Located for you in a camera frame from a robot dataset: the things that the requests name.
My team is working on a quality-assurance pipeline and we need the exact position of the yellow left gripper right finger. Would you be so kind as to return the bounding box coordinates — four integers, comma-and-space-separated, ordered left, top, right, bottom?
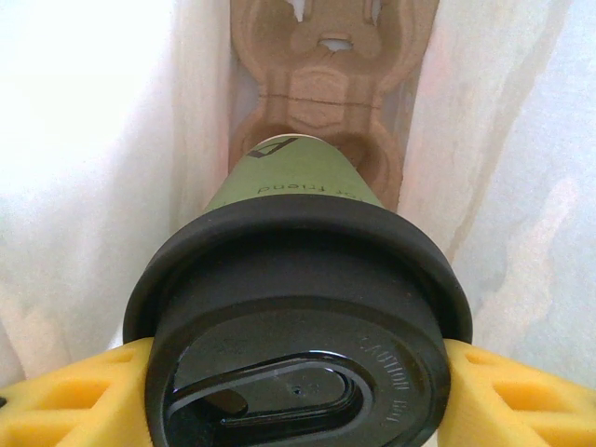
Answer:
437, 338, 596, 447

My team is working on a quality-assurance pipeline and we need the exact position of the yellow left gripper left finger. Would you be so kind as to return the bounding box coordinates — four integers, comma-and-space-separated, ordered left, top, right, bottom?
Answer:
0, 337, 155, 447

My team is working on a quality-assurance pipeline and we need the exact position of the green coffee cup black lid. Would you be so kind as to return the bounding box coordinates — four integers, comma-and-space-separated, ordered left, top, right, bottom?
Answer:
123, 133, 475, 447

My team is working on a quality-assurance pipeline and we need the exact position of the brown pulp cup carrier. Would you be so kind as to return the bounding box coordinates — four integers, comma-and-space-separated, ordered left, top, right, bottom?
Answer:
226, 0, 442, 211

